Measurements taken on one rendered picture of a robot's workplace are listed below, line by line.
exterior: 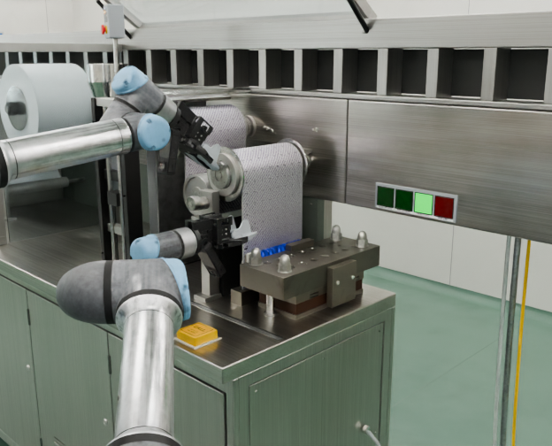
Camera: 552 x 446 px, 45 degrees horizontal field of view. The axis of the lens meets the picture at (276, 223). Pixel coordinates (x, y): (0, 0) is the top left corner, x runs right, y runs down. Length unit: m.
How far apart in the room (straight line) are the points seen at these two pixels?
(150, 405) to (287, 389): 0.71
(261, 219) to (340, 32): 0.56
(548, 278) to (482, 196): 2.62
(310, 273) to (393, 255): 3.12
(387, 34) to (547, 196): 0.58
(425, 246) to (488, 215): 2.95
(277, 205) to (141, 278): 0.75
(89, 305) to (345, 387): 0.88
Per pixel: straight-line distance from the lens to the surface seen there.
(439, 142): 1.73
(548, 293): 4.30
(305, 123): 1.99
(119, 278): 1.20
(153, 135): 1.41
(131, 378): 1.05
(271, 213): 1.84
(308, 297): 1.73
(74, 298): 1.22
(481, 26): 1.67
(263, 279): 1.68
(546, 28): 1.61
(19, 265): 2.29
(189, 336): 1.58
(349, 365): 1.85
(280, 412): 1.68
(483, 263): 4.44
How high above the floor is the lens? 1.56
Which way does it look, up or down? 14 degrees down
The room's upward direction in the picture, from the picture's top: straight up
